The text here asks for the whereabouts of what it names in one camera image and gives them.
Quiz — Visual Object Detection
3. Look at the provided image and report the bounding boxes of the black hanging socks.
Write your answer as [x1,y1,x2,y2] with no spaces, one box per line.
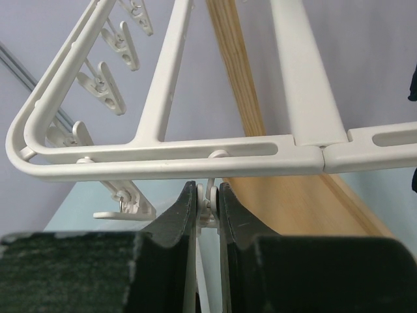
[407,60,417,193]

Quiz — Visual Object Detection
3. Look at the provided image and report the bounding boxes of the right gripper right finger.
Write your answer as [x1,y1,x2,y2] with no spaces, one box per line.
[218,183,416,312]

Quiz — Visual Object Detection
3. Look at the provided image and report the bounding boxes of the wooden drying rack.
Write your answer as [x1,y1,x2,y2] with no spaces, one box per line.
[207,1,393,237]

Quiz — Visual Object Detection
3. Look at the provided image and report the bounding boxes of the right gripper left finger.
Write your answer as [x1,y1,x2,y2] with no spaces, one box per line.
[1,181,197,312]

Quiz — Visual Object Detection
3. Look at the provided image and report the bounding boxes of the white corner clip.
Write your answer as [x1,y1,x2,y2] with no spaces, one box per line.
[93,180,156,221]

